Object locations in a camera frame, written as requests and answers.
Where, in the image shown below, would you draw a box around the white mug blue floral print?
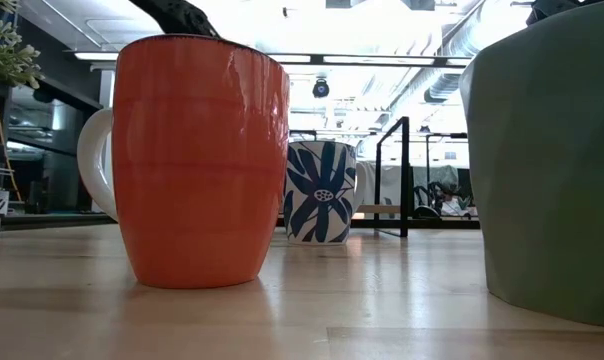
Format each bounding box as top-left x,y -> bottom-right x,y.
283,140 -> 368,246

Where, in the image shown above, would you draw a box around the green faceted mug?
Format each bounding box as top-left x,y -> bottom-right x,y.
459,0 -> 604,330

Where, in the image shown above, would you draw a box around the black ceiling camera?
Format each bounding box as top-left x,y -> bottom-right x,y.
311,77 -> 331,100

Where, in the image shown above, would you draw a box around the black ceiling light rail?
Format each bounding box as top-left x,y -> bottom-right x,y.
266,52 -> 474,69

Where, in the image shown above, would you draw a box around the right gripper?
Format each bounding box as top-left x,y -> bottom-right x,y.
525,0 -> 591,27

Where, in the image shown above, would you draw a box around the black aluminium table frame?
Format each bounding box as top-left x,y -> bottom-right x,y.
0,212 -> 482,232

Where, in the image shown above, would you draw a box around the silver ventilation duct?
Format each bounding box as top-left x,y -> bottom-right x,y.
387,0 -> 513,117

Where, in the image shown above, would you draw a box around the orange mug with white handle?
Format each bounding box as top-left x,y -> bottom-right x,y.
76,33 -> 291,290

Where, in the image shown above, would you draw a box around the black-framed wooden shelf rack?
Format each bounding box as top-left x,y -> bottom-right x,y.
287,116 -> 413,239

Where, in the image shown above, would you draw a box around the white covered table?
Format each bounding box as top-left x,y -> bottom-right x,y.
356,159 -> 471,206

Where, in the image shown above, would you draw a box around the small green potted plant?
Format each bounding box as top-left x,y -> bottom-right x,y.
0,0 -> 44,91

